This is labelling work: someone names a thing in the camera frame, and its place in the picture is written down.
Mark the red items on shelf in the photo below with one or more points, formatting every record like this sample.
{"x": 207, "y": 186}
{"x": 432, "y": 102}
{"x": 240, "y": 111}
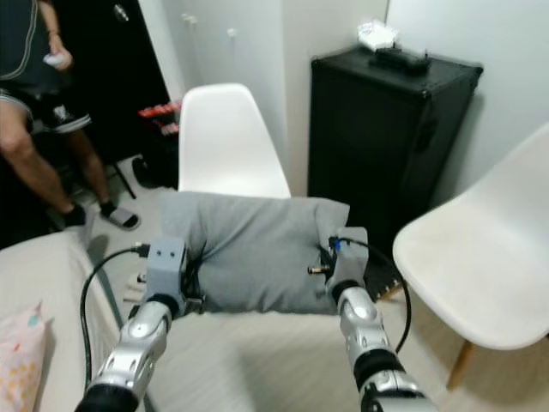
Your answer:
{"x": 159, "y": 110}

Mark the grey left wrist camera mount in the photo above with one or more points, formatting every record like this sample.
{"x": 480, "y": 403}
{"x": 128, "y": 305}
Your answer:
{"x": 165, "y": 266}

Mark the grey slipper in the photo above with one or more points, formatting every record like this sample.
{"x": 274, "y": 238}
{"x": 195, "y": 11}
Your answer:
{"x": 122, "y": 217}

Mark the white small box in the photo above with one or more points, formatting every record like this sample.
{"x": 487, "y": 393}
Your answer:
{"x": 377, "y": 34}

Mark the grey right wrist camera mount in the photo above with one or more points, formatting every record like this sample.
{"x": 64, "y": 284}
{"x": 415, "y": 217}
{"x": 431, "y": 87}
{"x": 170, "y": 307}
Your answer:
{"x": 352, "y": 262}

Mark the pink dotted pillow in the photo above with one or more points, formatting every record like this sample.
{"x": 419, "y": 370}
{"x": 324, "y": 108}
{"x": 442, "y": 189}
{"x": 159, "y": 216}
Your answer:
{"x": 21, "y": 365}

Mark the person in dark clothes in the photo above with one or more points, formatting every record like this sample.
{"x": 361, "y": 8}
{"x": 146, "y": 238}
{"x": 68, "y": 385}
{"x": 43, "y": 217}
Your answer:
{"x": 21, "y": 43}

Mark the white hand controller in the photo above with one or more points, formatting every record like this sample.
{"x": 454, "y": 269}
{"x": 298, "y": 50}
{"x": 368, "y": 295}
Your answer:
{"x": 57, "y": 59}

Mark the white plastic chair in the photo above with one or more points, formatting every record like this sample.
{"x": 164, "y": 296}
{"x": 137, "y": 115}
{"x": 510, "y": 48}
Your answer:
{"x": 232, "y": 142}
{"x": 480, "y": 257}

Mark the black flat device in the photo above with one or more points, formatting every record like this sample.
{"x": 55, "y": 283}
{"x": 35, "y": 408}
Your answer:
{"x": 399, "y": 60}

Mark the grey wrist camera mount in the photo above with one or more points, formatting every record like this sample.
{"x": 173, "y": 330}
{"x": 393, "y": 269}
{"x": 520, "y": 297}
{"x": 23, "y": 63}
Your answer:
{"x": 352, "y": 262}
{"x": 165, "y": 266}

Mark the black equipment case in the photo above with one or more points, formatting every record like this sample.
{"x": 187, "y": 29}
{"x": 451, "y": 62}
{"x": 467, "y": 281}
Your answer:
{"x": 377, "y": 137}

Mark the grey pillow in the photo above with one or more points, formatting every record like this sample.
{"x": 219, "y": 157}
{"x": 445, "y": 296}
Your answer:
{"x": 257, "y": 253}

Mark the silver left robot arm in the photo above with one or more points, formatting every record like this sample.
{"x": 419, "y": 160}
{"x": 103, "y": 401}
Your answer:
{"x": 137, "y": 352}

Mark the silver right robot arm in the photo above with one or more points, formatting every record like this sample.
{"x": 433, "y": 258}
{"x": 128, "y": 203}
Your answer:
{"x": 369, "y": 335}

